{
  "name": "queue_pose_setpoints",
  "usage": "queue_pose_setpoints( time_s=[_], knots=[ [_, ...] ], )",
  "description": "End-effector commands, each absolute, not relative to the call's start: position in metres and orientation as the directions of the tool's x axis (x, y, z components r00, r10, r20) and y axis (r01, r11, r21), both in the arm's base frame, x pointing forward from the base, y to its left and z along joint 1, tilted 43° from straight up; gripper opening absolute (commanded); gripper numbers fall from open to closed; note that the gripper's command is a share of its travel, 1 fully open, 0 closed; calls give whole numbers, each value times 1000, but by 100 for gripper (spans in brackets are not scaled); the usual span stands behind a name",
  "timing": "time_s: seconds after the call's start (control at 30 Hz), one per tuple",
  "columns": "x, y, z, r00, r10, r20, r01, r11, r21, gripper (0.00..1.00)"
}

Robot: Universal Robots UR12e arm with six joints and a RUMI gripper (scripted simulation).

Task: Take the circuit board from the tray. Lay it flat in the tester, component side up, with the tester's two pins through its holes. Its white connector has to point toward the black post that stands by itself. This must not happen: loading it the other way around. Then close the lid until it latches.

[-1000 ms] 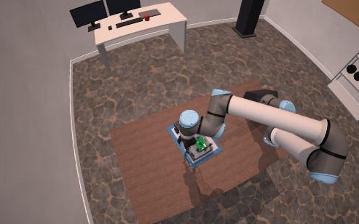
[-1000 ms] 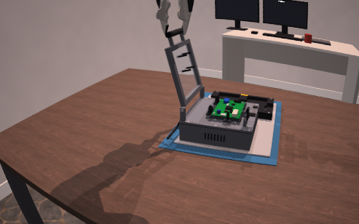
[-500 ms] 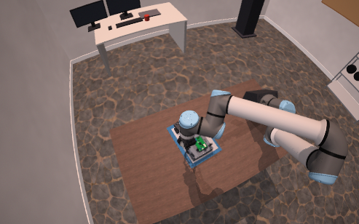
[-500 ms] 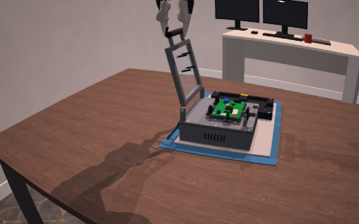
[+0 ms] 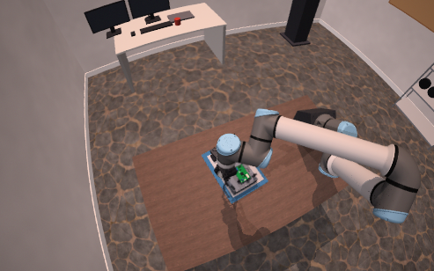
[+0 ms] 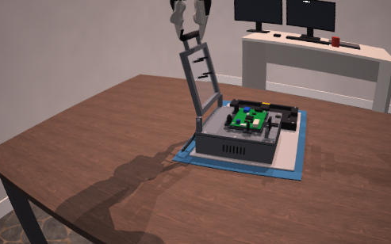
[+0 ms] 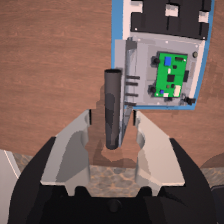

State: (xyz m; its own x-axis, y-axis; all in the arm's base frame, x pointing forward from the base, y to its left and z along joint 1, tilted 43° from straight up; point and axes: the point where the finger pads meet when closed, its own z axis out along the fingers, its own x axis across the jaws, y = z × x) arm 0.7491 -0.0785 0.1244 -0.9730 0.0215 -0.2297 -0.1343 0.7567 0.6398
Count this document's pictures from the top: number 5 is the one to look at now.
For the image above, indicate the green circuit board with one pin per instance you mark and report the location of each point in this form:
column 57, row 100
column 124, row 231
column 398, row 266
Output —
column 242, row 173

